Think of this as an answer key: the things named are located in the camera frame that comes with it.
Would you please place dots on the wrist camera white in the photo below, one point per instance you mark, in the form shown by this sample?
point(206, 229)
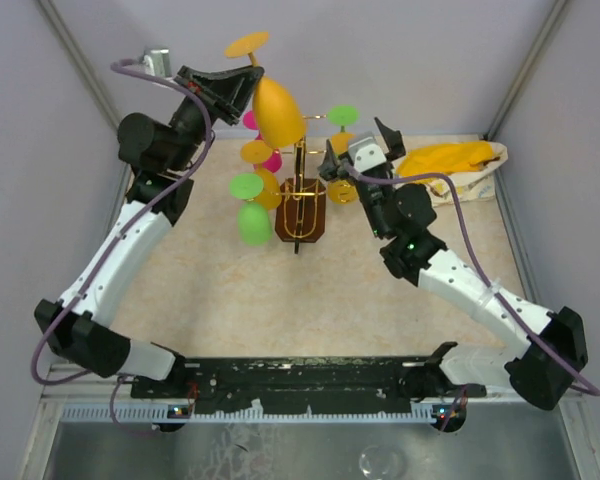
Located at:
point(367, 157)
point(156, 61)

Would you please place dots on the yellow patterned cloth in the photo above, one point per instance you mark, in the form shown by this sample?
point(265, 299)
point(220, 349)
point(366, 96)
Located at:
point(470, 166)

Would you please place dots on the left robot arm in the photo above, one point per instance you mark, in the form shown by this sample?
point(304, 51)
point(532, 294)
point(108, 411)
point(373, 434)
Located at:
point(164, 158)

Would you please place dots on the gold wire glass rack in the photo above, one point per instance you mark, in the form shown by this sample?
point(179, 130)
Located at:
point(300, 217)

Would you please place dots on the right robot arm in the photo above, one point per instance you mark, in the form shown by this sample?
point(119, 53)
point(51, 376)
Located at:
point(544, 351)

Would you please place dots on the green wine glass back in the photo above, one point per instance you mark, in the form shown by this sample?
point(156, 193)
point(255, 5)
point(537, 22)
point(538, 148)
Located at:
point(342, 116)

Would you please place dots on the green wine glass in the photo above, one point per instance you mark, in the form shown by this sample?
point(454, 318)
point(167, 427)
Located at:
point(253, 219)
point(342, 116)

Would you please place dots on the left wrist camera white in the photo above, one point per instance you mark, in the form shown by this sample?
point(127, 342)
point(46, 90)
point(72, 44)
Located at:
point(156, 61)

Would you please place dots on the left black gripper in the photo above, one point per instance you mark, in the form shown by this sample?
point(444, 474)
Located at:
point(224, 92)

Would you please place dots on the green wine glass front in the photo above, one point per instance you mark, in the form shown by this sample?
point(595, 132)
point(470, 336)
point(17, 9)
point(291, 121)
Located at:
point(253, 219)

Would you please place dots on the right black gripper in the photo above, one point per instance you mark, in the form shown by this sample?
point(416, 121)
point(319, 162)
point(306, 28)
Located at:
point(393, 141)

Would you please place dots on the pink wine glass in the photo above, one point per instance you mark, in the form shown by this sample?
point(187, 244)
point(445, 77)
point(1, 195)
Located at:
point(256, 152)

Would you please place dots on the orange wine glass front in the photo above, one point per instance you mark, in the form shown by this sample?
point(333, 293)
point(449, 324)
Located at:
point(270, 197)

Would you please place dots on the orange wine glass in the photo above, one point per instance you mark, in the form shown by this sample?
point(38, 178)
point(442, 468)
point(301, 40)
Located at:
point(277, 114)
point(270, 197)
point(341, 192)

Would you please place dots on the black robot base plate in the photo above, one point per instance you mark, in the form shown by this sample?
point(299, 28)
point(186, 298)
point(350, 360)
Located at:
point(298, 385)

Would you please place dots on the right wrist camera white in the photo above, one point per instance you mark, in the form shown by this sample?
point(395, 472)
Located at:
point(367, 157)

